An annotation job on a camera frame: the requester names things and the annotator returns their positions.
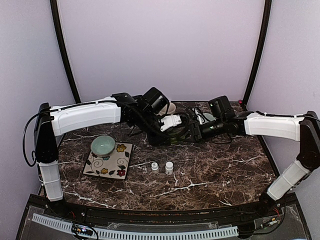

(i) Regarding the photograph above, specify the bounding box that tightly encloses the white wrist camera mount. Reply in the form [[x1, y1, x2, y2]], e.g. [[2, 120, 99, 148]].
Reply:
[[160, 114, 182, 132], [193, 107, 205, 125]]

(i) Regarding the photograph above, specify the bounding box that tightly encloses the white mug with coral pattern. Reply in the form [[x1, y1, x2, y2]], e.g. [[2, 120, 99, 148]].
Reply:
[[158, 102, 176, 116]]

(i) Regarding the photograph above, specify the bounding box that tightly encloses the black braided cable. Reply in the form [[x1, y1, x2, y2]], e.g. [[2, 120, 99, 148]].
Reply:
[[21, 99, 118, 168]]

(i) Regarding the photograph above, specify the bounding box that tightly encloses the white slotted cable duct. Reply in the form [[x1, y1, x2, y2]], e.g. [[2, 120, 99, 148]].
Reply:
[[31, 213, 239, 240]]

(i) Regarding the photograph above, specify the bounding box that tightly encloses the striped light blue bowl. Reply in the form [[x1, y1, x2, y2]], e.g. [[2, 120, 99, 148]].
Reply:
[[203, 112, 216, 123]]

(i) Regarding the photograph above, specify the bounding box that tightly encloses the black frame post right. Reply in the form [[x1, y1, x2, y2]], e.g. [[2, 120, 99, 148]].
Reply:
[[241, 0, 272, 110]]

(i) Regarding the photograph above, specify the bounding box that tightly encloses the white pill bottle left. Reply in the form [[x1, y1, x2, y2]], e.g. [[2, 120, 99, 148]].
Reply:
[[151, 162, 159, 173]]

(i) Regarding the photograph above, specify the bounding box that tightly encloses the black frame post left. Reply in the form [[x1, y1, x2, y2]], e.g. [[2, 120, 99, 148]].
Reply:
[[49, 0, 81, 104]]

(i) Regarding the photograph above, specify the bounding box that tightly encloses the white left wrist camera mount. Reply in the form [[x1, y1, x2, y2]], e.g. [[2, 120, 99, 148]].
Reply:
[[160, 114, 182, 132]]

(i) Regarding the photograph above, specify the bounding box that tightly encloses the white pill bottle right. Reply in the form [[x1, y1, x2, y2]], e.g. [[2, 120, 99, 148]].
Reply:
[[165, 161, 174, 175]]

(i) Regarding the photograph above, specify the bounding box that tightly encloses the plain celadon green bowl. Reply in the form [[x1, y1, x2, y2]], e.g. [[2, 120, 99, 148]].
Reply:
[[90, 135, 116, 157]]

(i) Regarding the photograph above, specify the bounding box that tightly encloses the green weekly pill organizer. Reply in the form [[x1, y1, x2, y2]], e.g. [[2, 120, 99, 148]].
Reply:
[[170, 137, 191, 145]]

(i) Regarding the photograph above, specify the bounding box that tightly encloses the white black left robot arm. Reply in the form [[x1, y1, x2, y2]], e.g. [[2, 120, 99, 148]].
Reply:
[[31, 91, 182, 218]]

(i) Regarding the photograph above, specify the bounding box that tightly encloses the black front table rail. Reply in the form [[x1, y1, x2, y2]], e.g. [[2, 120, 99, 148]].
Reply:
[[24, 193, 298, 230]]

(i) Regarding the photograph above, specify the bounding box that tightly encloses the black frame post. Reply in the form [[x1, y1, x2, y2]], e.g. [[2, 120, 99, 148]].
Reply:
[[49, 0, 81, 104], [241, 0, 272, 110]]

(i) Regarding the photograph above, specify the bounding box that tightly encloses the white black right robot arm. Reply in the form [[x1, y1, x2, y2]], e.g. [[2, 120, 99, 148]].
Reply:
[[188, 95, 320, 217]]

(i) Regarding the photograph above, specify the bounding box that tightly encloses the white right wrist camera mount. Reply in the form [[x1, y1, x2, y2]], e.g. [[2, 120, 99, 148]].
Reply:
[[193, 107, 205, 125]]

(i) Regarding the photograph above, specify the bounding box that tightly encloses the white pill bottle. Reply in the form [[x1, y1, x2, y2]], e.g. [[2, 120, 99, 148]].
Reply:
[[165, 161, 174, 175], [151, 162, 159, 173]]

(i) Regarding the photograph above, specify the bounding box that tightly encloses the square floral plate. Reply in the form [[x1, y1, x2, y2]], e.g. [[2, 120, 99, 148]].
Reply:
[[82, 142, 134, 180]]

